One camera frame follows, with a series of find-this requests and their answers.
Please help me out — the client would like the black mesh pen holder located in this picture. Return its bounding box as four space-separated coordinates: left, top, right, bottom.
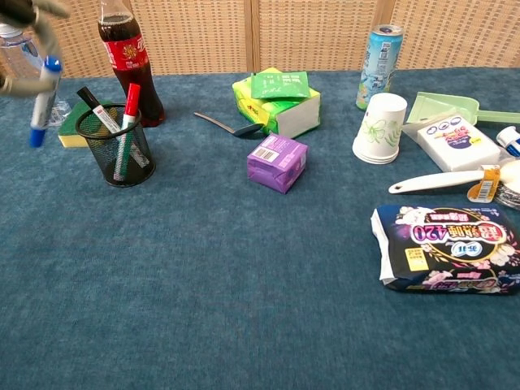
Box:
75 102 157 189

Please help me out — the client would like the blue cap whiteboard marker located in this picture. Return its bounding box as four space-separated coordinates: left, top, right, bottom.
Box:
28 54 63 149

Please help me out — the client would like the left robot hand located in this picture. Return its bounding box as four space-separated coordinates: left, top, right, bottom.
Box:
0 0 71 98

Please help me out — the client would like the red cap whiteboard marker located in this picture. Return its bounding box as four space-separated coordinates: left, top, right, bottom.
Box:
112 83 142 182

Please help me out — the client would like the black cap whiteboard marker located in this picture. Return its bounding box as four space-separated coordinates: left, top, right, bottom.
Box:
76 85 151 168

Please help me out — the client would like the clear plastic water bottle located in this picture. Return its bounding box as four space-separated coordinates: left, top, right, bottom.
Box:
0 22 72 128

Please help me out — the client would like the white packaged sponge block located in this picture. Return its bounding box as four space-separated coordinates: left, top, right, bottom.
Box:
401 114 503 173

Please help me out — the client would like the light blue drink can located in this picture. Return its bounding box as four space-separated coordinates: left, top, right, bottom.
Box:
355 24 405 112

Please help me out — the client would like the woven wooden folding screen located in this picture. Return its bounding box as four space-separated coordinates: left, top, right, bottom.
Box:
0 0 520 80

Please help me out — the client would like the dark sanitary pad pack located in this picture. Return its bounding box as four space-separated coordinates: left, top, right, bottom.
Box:
370 203 520 295

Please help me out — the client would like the pale green plastic dustpan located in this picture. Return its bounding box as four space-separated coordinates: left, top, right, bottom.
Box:
405 91 520 125

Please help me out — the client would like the cola bottle red label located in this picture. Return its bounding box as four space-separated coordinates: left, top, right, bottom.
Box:
97 0 167 128

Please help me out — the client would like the long metal spoon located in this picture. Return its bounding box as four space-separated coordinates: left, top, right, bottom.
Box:
193 111 266 138

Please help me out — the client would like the white paper cup stack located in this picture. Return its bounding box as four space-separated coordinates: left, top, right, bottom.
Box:
351 92 409 165

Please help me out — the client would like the blue table cloth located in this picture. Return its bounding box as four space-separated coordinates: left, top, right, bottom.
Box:
0 66 520 390

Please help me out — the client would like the green yellow scrub sponge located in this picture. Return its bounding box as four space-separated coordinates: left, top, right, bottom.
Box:
56 98 118 150

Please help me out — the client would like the purple small box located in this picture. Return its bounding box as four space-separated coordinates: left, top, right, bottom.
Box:
245 132 309 195

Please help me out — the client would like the green flat sachet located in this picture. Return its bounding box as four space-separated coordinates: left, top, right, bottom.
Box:
249 71 312 101

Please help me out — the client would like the yellow green tissue pack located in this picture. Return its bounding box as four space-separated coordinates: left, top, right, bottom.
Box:
231 67 323 141

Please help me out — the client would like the white blue toothpaste tube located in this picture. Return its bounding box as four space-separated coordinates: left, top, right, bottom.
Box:
495 125 520 158

